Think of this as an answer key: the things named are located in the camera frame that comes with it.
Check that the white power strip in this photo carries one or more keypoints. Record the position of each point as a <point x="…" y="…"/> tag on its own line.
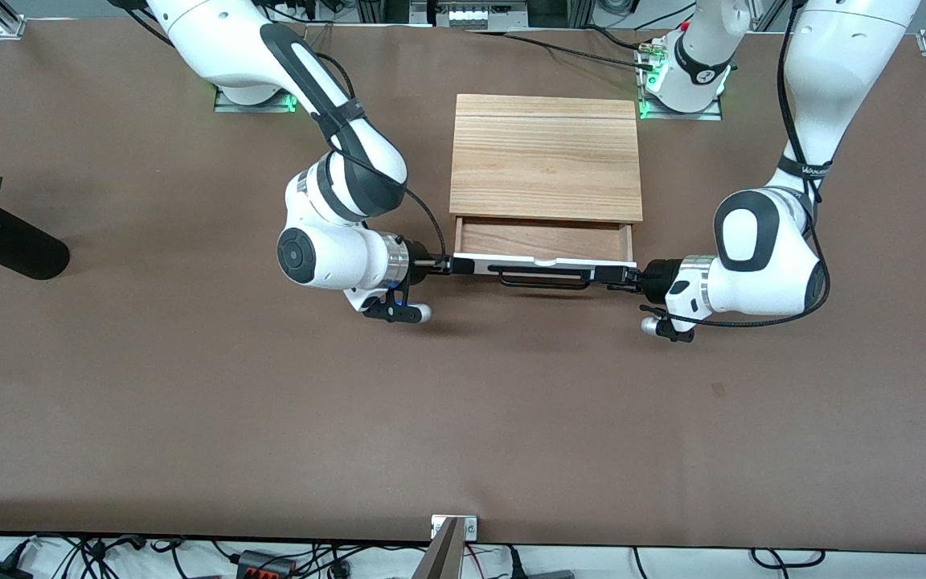
<point x="467" y="14"/>

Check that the light wooden drawer cabinet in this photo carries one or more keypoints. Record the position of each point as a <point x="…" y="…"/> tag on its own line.
<point x="545" y="157"/>

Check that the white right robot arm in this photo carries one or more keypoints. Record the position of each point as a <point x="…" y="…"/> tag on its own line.
<point x="326" y="257"/>

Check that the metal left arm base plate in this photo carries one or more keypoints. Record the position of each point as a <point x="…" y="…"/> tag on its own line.
<point x="712" y="114"/>

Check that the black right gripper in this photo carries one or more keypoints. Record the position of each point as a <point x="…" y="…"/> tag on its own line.
<point x="419" y="269"/>

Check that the grey metal camera post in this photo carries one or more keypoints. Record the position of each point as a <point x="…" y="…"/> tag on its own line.
<point x="440" y="559"/>

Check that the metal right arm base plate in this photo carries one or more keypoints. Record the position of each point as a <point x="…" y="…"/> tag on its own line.
<point x="270" y="103"/>

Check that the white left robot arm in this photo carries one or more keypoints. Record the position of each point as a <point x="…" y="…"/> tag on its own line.
<point x="760" y="273"/>

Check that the black power adapter orange buttons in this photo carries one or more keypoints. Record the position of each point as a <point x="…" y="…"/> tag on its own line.
<point x="266" y="564"/>

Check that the black cylindrical vase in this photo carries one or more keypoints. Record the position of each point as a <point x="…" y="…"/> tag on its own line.
<point x="17" y="245"/>

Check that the small metal bracket plate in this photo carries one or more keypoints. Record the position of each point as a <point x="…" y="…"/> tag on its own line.
<point x="469" y="527"/>

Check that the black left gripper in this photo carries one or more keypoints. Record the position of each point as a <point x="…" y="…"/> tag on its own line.
<point x="657" y="278"/>

